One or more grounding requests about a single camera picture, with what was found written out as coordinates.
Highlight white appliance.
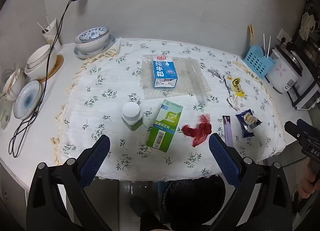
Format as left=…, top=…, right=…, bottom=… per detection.
left=287, top=71, right=320, bottom=110

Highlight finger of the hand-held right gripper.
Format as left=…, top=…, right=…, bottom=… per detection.
left=284, top=120, right=307, bottom=145
left=297, top=118, right=320, bottom=137

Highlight white striped bowl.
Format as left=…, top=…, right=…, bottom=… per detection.
left=24, top=56, right=58, bottom=80
left=26, top=45, right=57, bottom=72

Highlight dark blue snack packet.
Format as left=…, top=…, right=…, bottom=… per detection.
left=235, top=109, right=263, bottom=139

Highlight plain white bowl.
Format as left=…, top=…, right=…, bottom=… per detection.
left=74, top=35, right=110, bottom=52

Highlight white paper cup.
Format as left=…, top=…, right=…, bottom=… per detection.
left=41, top=19, right=63, bottom=53

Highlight black trash bin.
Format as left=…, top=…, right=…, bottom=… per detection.
left=160, top=175, right=227, bottom=231

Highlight white tissue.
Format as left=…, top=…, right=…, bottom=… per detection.
left=227, top=93, right=244, bottom=110

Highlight blue spiral plate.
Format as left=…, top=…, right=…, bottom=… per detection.
left=13, top=80, right=42, bottom=120

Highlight green medicine box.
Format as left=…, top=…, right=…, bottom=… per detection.
left=146, top=99, right=183, bottom=153

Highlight green glass plate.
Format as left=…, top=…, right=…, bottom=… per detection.
left=0, top=91, right=13, bottom=130

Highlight red mesh net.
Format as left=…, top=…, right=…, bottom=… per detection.
left=182, top=114, right=212, bottom=147

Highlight blue milk carton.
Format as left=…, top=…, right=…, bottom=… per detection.
left=152, top=56, right=178, bottom=89

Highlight cream floral ornament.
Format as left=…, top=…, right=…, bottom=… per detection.
left=299, top=11, right=316, bottom=41

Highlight white-capped green bottle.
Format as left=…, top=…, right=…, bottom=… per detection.
left=122, top=102, right=144, bottom=131

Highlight yellow snack packet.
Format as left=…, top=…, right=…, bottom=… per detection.
left=224, top=75, right=245, bottom=98

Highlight blue utensil holder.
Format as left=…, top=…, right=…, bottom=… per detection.
left=244, top=45, right=276, bottom=80

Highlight blue patterned bowl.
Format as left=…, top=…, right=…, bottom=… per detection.
left=79, top=27, right=110, bottom=47

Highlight black cable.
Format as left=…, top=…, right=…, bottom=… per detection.
left=9, top=0, right=73, bottom=158

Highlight clear bubble wrap sheet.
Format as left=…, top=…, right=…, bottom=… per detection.
left=141, top=55, right=209, bottom=100

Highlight white floral tablecloth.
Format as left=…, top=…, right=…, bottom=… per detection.
left=51, top=37, right=287, bottom=180

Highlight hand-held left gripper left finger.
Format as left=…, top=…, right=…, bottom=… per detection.
left=26, top=135, right=113, bottom=231

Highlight purple wrapper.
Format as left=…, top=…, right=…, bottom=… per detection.
left=222, top=115, right=235, bottom=147

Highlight bamboo chopstick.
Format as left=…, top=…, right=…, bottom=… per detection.
left=5, top=67, right=21, bottom=95

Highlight round wooden coaster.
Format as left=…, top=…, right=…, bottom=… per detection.
left=37, top=55, right=64, bottom=83

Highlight stacked blue pattern bowls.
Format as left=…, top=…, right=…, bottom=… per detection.
left=74, top=34, right=116, bottom=59

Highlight white rice cooker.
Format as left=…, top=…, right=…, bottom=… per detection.
left=265, top=45, right=304, bottom=93

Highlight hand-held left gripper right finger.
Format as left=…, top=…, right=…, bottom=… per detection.
left=209, top=133, right=293, bottom=231

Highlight white wall socket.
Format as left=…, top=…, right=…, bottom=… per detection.
left=276, top=29, right=293, bottom=45

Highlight person's right hand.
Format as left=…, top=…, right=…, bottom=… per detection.
left=299, top=160, right=320, bottom=199

